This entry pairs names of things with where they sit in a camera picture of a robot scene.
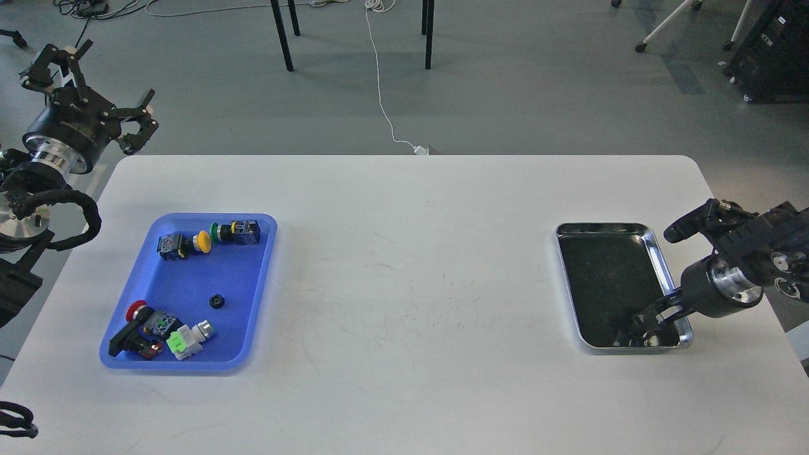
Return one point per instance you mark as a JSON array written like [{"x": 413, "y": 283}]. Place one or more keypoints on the black gear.
[{"x": 217, "y": 301}]

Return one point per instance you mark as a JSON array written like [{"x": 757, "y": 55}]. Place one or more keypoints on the black equipment cart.
[{"x": 771, "y": 64}]

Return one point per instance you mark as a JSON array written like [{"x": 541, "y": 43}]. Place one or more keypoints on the white green switch block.
[{"x": 187, "y": 341}]

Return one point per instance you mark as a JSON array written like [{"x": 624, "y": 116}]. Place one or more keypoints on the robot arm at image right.
[{"x": 751, "y": 252}]

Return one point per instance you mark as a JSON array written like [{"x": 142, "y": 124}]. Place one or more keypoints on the black table leg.
[
  {"x": 427, "y": 29},
  {"x": 281, "y": 31}
]

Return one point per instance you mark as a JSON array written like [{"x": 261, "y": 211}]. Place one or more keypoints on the silver metal tray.
[{"x": 613, "y": 271}]

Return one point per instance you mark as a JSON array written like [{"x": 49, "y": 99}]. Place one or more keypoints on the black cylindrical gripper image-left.
[{"x": 66, "y": 133}]

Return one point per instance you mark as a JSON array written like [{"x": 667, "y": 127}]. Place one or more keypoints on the black table leg right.
[{"x": 427, "y": 29}]

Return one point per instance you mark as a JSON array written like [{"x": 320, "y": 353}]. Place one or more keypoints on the red push button switch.
[{"x": 156, "y": 322}]

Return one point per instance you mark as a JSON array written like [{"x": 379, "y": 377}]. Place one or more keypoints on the black selector switch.
[{"x": 129, "y": 339}]

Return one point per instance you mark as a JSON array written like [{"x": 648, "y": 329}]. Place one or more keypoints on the blue plastic tray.
[{"x": 184, "y": 287}]

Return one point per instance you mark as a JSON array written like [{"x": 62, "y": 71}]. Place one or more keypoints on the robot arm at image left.
[{"x": 33, "y": 182}]

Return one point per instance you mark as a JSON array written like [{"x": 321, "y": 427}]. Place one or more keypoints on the yellow push button switch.
[{"x": 176, "y": 246}]

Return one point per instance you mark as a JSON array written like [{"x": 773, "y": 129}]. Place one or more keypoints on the black table leg left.
[{"x": 281, "y": 31}]

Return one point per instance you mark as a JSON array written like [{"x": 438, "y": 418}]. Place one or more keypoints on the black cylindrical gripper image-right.
[{"x": 711, "y": 287}]

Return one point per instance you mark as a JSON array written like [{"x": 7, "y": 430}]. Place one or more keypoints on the green push button switch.
[{"x": 238, "y": 232}]

